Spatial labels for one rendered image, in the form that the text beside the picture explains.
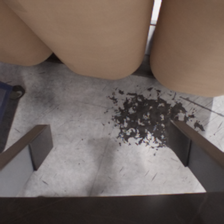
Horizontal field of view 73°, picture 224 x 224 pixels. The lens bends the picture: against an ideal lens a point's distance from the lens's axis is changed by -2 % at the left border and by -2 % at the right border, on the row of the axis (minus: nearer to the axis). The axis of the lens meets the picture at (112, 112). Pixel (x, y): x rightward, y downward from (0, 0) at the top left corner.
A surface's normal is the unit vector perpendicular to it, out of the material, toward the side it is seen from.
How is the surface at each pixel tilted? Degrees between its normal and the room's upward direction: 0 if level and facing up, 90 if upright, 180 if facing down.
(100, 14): 90
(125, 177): 0
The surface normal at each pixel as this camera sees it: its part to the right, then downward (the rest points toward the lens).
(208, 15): -0.68, 0.73
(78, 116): -0.11, -0.12
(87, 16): -0.07, 0.99
